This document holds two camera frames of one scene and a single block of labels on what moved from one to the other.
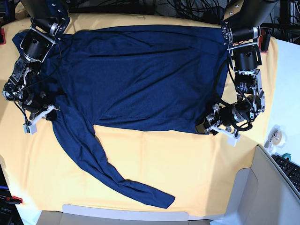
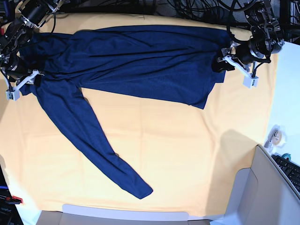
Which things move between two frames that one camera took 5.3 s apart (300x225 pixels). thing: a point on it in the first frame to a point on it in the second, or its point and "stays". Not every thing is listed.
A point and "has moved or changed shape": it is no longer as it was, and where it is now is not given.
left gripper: x=38 y=107 to x=35 y=78
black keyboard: x=291 y=169 stays
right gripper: x=222 y=118 to x=220 y=64
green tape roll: x=286 y=154 stays
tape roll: x=276 y=138 stays
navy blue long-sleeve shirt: x=167 y=77 has moved or changed shape
